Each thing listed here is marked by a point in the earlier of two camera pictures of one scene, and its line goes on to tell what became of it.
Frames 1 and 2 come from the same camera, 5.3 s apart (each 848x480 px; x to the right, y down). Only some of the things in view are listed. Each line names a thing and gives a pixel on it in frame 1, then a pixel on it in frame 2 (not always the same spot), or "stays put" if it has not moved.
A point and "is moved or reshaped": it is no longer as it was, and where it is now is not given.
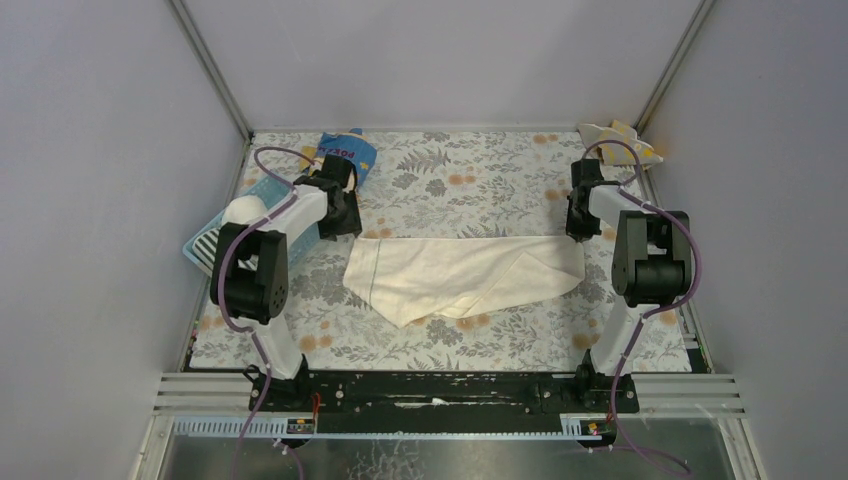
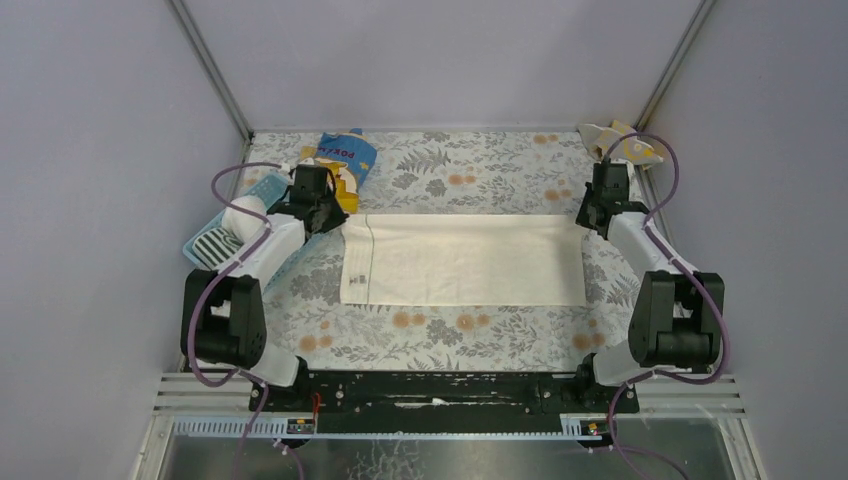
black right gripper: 578,223 → 591,216
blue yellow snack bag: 352,146 stays put
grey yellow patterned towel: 617,153 stays put
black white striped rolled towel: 205,250 stays put
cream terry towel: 407,280 is moved or reshaped
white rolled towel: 243,209 stays put
